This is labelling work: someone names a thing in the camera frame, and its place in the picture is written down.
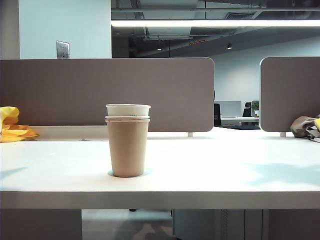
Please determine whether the brown fabric bag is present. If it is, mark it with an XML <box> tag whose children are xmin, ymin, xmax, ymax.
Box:
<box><xmin>289</xmin><ymin>115</ymin><xmax>320</xmax><ymax>144</ymax></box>

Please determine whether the white background desk screen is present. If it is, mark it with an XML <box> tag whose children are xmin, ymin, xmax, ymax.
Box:
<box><xmin>214</xmin><ymin>100</ymin><xmax>242</xmax><ymax>118</ymax></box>

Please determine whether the white cable tray rail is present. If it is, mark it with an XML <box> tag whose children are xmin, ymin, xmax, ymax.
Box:
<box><xmin>28</xmin><ymin>124</ymin><xmax>109</xmax><ymax>141</ymax></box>

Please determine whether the narrow grey desk divider panel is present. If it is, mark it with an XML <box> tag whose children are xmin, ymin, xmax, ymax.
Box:
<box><xmin>259</xmin><ymin>56</ymin><xmax>320</xmax><ymax>138</ymax></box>

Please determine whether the wide grey desk divider panel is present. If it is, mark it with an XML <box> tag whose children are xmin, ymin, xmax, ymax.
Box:
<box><xmin>0</xmin><ymin>57</ymin><xmax>215</xmax><ymax>138</ymax></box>

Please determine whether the metal wall switch plate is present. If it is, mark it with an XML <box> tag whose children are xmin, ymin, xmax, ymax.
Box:
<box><xmin>56</xmin><ymin>40</ymin><xmax>71</xmax><ymax>60</ymax></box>

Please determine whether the white background desk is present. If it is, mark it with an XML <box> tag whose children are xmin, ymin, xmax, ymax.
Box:
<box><xmin>221</xmin><ymin>116</ymin><xmax>260</xmax><ymax>126</ymax></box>

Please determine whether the green potted plant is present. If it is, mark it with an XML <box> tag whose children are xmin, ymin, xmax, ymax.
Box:
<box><xmin>251</xmin><ymin>100</ymin><xmax>260</xmax><ymax>118</ymax></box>

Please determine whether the white paper cup blue logo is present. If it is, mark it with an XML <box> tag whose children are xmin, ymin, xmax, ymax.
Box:
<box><xmin>105</xmin><ymin>115</ymin><xmax>151</xmax><ymax>121</ymax></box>
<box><xmin>105</xmin><ymin>103</ymin><xmax>152</xmax><ymax>118</ymax></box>

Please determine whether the tall brown paper cup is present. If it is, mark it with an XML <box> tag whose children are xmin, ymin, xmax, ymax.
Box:
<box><xmin>105</xmin><ymin>118</ymin><xmax>151</xmax><ymax>178</ymax></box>

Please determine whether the black office chair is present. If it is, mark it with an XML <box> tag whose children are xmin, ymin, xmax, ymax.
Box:
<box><xmin>242</xmin><ymin>101</ymin><xmax>252</xmax><ymax>118</ymax></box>

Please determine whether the yellow crumpled cloth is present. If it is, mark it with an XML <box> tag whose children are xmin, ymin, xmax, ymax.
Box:
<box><xmin>0</xmin><ymin>106</ymin><xmax>40</xmax><ymax>143</ymax></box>

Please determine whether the long ceiling light strip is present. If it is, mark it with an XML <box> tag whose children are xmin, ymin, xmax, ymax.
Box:
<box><xmin>110</xmin><ymin>19</ymin><xmax>320</xmax><ymax>28</ymax></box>

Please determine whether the grey table leg panel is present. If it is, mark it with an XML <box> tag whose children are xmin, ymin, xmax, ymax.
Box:
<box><xmin>0</xmin><ymin>209</ymin><xmax>82</xmax><ymax>240</ymax></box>

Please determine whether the grey under-desk cabinet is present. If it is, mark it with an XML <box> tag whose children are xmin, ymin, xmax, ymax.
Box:
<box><xmin>172</xmin><ymin>209</ymin><xmax>263</xmax><ymax>240</ymax></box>

